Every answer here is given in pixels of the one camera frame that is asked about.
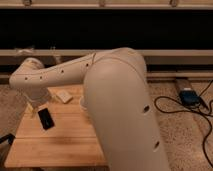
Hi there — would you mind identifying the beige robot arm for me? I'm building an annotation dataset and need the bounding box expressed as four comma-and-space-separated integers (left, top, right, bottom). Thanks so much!
9, 48, 171, 171

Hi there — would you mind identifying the wooden table board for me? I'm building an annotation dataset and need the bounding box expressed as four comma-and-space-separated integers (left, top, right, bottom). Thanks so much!
5, 85, 106, 168

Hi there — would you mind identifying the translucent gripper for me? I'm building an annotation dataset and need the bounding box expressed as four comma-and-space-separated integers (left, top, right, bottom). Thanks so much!
22, 88, 52, 117

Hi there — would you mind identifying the black object at left edge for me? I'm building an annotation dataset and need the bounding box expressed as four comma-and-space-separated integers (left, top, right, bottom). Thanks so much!
0, 133, 15, 144

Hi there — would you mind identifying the clear plastic scrap on rail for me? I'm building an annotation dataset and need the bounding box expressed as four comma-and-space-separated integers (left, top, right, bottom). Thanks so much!
15, 48, 35, 56

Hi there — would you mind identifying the black cable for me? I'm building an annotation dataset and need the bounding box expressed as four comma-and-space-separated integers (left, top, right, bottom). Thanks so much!
153, 79, 213, 169

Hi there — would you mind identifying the blue power adapter box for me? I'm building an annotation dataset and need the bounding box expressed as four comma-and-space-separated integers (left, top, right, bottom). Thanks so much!
179, 90, 200, 106

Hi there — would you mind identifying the black smartphone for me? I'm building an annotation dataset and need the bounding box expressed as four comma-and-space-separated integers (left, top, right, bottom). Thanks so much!
38, 108, 54, 130

